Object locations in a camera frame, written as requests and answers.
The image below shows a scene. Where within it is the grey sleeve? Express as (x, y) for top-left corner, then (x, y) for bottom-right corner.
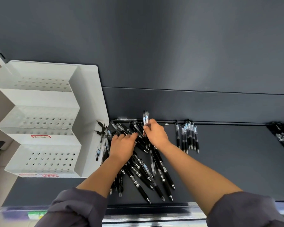
(35, 188), (108, 227)
(206, 191), (284, 227)

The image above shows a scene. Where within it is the yellow green price tag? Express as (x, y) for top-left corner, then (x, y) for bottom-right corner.
(28, 210), (48, 220)

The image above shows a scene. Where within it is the aligned bundle of black pens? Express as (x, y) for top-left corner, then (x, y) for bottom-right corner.
(266, 121), (284, 156)

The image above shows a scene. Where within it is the person's right hand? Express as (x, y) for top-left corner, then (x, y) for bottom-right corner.
(143, 118), (170, 149)

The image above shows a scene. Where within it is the person's left hand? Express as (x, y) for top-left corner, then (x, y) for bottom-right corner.
(109, 132), (138, 163)

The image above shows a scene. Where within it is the grey right sleeve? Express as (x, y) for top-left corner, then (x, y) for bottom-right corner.
(206, 191), (284, 227)

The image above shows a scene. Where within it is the row of clear-barrel pens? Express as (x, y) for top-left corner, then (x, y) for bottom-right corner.
(175, 119), (200, 154)

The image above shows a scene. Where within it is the dark grey shelf unit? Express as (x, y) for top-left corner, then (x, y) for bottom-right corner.
(0, 0), (284, 227)

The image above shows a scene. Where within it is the pile of black pens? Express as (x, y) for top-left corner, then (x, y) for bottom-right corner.
(94, 117), (176, 204)

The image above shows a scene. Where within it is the grey left sleeve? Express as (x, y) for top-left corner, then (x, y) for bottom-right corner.
(35, 188), (108, 227)

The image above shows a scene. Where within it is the person's right forearm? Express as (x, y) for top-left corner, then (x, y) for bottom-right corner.
(160, 142), (243, 215)

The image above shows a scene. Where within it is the white tiered pen holder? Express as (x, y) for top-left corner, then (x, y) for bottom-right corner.
(0, 60), (110, 179)

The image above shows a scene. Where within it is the person's left forearm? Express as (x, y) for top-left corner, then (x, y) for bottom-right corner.
(76, 156), (126, 199)

